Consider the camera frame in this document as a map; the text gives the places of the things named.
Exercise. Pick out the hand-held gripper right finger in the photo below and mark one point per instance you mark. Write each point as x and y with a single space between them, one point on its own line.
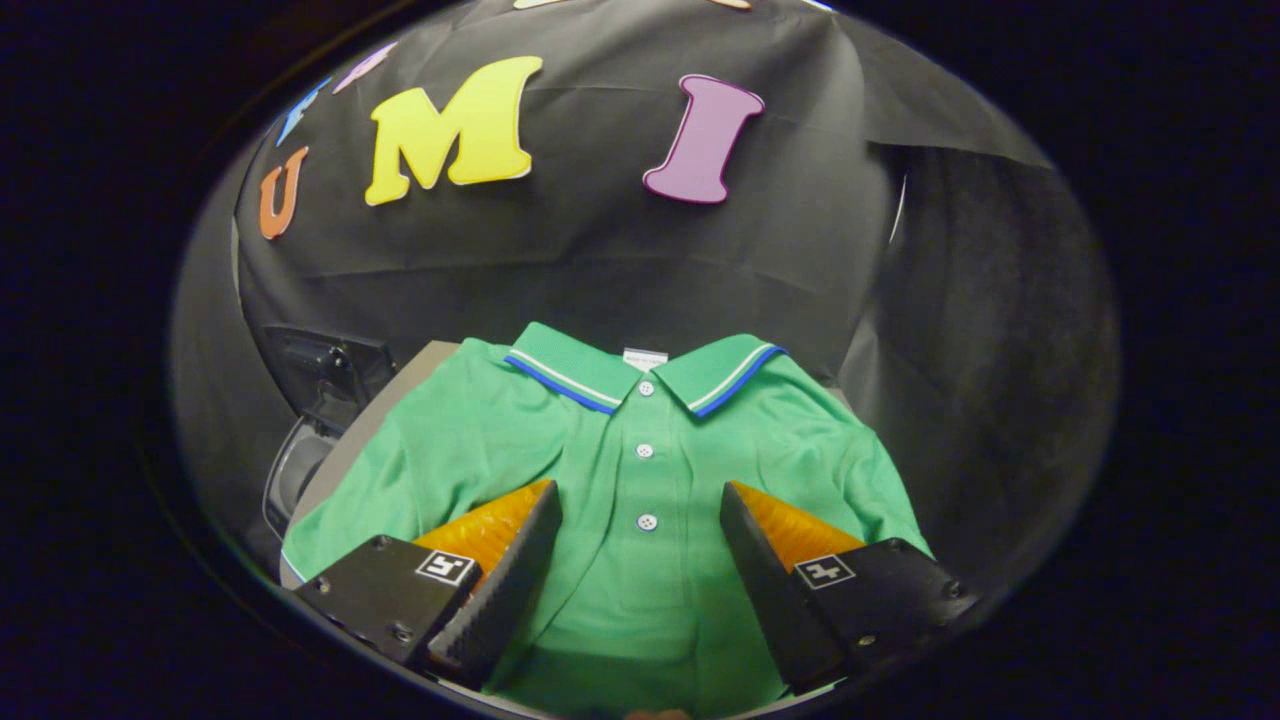
775 600

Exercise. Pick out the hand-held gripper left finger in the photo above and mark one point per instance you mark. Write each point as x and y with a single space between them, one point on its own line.
500 600

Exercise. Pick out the green polo shirt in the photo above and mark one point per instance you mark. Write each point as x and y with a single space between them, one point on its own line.
640 600

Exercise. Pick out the grey metal cabinet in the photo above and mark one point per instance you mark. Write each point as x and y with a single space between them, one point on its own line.
365 425

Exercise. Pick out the black backdrop cloth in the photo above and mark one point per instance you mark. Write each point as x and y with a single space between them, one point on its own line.
600 250

